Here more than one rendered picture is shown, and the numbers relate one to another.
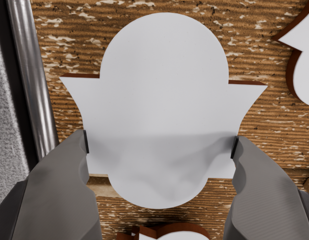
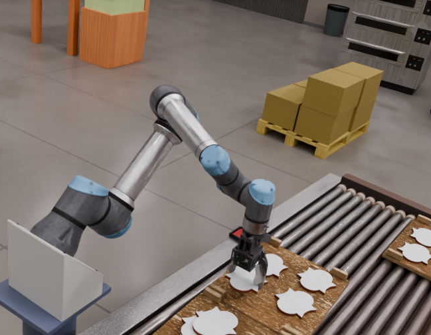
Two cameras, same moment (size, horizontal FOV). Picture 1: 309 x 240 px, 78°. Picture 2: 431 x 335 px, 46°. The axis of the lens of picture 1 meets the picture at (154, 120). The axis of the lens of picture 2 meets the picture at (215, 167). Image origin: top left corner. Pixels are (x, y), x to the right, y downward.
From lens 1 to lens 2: 167 cm
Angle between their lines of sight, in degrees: 89
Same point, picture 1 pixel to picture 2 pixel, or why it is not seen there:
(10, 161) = (180, 287)
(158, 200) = (238, 286)
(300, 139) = (278, 322)
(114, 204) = (206, 308)
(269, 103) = (271, 308)
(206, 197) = (240, 324)
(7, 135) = (188, 282)
